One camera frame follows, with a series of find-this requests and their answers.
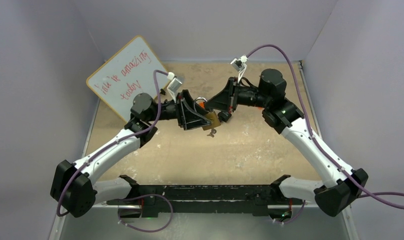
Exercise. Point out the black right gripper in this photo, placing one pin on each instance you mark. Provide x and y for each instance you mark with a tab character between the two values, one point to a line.
223	101

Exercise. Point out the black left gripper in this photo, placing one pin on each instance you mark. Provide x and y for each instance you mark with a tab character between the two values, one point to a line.
194	115

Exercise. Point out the orange padlock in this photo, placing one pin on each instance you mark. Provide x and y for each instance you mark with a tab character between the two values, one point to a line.
201	104

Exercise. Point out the whiteboard with red writing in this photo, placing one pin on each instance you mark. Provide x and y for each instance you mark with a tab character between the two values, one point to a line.
127	73

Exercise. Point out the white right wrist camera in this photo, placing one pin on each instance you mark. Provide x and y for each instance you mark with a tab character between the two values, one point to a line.
239	64

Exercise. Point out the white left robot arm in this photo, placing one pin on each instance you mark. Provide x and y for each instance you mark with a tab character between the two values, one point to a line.
73	183

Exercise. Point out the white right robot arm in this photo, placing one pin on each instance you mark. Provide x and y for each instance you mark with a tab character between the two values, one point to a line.
337	188

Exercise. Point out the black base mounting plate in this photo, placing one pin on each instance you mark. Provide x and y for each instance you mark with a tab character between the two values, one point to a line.
206	199

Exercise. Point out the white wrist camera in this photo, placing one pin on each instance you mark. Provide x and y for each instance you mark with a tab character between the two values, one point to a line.
239	64
175	82

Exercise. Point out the small silver keys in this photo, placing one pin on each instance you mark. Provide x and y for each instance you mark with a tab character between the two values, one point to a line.
212	133

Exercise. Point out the brass padlock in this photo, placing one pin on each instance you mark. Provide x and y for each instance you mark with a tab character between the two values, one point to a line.
209	114

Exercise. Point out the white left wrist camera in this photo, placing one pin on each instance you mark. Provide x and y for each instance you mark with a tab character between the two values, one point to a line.
175	82

